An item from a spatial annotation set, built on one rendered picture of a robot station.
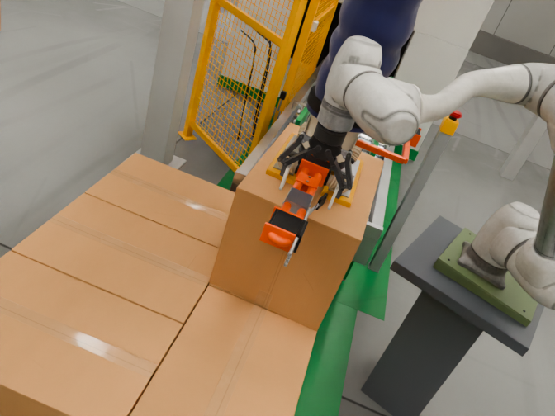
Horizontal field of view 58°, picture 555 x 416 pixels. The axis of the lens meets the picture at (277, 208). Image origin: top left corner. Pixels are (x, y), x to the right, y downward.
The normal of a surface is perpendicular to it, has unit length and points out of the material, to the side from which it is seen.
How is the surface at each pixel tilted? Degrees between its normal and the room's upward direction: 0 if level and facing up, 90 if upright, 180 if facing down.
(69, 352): 0
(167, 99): 90
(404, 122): 95
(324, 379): 0
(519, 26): 90
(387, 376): 90
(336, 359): 0
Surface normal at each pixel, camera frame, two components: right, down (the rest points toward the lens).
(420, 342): -0.57, 0.31
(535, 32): -0.27, 0.47
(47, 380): 0.29, -0.79
